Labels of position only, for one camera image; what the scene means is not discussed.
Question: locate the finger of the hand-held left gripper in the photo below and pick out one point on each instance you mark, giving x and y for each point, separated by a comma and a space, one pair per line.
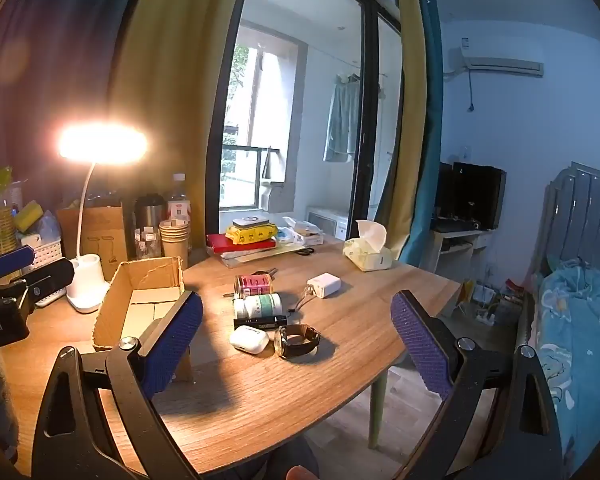
50, 272
11, 261

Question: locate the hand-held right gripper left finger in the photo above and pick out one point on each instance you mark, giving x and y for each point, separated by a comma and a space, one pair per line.
172, 345

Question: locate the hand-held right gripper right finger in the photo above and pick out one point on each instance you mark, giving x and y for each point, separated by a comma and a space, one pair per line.
420, 345

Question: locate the cardboard box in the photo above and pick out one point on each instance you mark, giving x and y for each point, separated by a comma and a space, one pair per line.
150, 275

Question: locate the white earbuds case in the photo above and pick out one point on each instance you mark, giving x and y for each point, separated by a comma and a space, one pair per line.
248, 338

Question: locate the black flashlight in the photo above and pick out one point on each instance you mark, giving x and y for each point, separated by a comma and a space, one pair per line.
260, 322

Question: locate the white pill bottle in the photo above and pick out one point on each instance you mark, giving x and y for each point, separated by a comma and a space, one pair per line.
260, 305

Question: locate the red labelled tin can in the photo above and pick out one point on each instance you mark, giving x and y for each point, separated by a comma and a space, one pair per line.
252, 286

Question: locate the white plug charger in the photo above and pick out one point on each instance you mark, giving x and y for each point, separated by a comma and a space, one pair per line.
325, 286

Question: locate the white plastic basket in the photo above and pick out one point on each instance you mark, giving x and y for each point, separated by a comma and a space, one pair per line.
45, 255

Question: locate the woven yellow cup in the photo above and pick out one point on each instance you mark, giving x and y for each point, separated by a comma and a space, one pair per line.
0, 232

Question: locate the white desk lamp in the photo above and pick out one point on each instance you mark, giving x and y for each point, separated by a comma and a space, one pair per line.
87, 282

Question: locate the blue plastic bag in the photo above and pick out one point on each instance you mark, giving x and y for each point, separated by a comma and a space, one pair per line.
49, 227

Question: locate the yellow sponge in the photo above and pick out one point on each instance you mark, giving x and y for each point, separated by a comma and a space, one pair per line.
27, 216

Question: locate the brown lamp carton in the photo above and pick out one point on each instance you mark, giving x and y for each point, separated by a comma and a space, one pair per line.
105, 230

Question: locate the green table leg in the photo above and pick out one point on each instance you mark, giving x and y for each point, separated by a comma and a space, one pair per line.
378, 410

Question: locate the stack of brown paper cups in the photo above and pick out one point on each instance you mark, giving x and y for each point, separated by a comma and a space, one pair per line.
174, 245

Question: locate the white computer desk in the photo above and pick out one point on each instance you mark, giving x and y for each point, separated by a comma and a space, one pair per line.
455, 250

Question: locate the floral glass jar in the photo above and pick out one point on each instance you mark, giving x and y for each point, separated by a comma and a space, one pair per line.
147, 245

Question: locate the yellow tissue pack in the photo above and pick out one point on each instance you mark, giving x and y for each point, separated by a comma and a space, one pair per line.
367, 255

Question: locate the steel thermos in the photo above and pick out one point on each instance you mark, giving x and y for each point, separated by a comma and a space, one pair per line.
147, 210

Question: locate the red book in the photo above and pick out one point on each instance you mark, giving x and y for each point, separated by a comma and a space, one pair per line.
240, 246

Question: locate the clear water bottle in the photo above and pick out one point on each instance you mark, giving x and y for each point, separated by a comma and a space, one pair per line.
179, 202

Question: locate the small white flat device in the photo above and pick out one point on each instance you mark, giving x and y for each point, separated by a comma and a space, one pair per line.
250, 221

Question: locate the black scissors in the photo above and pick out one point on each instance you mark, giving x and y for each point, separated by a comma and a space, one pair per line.
306, 250

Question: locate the white microwave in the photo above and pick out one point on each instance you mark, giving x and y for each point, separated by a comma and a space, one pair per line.
330, 222

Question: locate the black monitor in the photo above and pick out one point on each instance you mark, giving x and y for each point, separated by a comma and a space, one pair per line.
475, 195

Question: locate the blue printed blanket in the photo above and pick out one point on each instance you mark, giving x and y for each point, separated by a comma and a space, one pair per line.
580, 340

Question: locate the white plastic packets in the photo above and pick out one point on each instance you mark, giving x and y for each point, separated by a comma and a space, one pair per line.
300, 230

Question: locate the yellow and blue curtain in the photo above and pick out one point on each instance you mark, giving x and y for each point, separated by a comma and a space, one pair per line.
415, 135
170, 85

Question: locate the grey headboard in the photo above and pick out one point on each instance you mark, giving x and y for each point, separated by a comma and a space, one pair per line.
585, 210

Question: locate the hanging pale green clothes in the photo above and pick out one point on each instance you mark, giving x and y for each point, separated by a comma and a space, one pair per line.
340, 120

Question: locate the white air conditioner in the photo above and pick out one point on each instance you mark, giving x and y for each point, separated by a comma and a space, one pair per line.
500, 63

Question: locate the black sliding door frame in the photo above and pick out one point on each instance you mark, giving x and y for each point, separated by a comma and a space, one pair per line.
367, 110

